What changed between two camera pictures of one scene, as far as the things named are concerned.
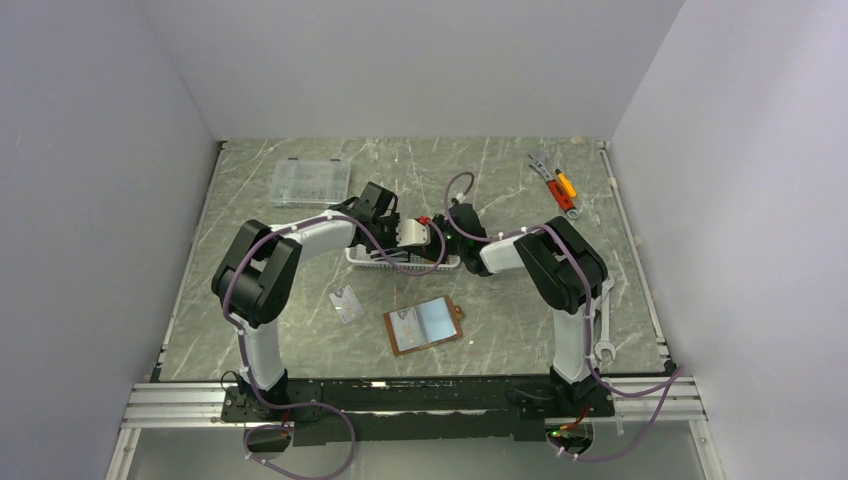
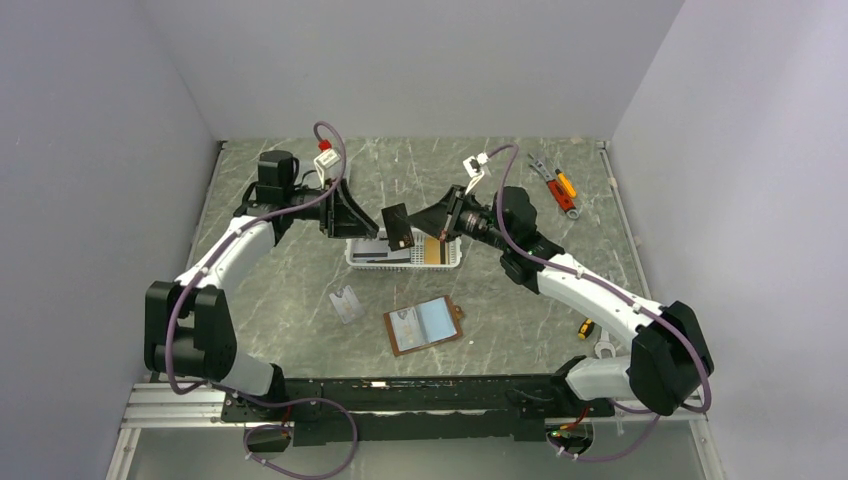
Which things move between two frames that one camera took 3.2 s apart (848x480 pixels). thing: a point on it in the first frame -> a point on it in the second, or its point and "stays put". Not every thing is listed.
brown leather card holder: (423, 324) stays put
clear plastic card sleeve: (347, 306) stays put
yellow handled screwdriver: (566, 183) stays put
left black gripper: (392, 221) -> (341, 217)
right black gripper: (440, 222) -> (441, 220)
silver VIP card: (406, 328) stays put
